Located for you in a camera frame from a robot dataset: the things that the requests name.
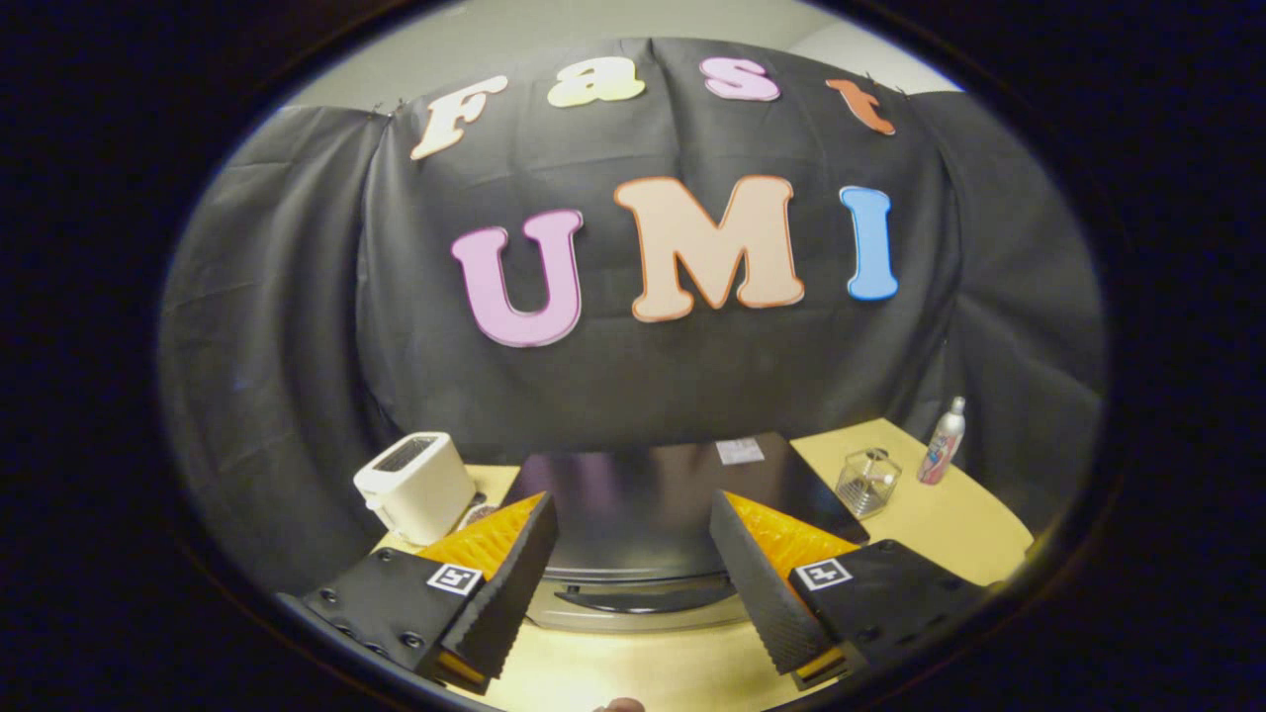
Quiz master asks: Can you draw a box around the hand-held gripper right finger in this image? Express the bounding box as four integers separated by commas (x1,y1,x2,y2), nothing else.
709,489,990,691

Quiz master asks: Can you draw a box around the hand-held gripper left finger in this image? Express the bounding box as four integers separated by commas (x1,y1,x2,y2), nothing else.
275,491,560,696

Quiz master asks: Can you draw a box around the black toaster oven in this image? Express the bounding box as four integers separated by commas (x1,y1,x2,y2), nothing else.
504,432,871,634

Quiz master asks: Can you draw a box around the white toaster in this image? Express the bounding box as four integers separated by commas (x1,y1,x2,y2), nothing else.
353,432,478,547

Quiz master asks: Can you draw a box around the clear glass container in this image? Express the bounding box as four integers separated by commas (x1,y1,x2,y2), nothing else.
836,448,903,520

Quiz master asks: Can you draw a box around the silver spray bottle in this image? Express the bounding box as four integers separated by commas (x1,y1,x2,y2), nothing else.
917,397,967,486

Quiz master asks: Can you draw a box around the black backdrop cloth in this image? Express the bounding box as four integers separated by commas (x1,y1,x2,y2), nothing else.
158,38,1107,594

